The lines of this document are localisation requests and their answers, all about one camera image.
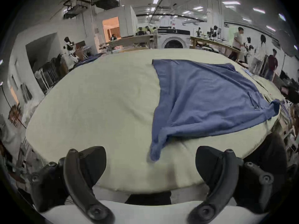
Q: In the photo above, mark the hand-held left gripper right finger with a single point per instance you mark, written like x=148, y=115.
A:
x=222, y=174

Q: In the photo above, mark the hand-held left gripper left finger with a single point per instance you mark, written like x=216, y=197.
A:
x=79, y=176

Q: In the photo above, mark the person's legs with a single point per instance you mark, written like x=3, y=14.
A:
x=275, y=157

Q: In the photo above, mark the blue shirt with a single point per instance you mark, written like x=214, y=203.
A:
x=205, y=101

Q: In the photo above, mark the white humanoid robot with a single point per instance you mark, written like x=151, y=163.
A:
x=70, y=52

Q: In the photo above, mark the long wooden table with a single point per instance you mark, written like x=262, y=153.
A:
x=210, y=43

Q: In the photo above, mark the white washing machine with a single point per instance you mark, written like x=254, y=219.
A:
x=173, y=39

